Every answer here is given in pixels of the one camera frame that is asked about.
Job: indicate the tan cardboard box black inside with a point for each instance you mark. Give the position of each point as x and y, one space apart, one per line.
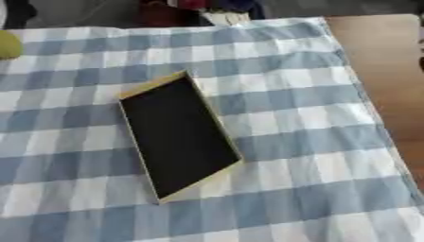
176 138

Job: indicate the person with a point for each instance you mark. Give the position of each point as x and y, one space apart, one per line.
193 9

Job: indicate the yellow-green round toy fruit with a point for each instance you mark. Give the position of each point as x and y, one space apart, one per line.
7 44

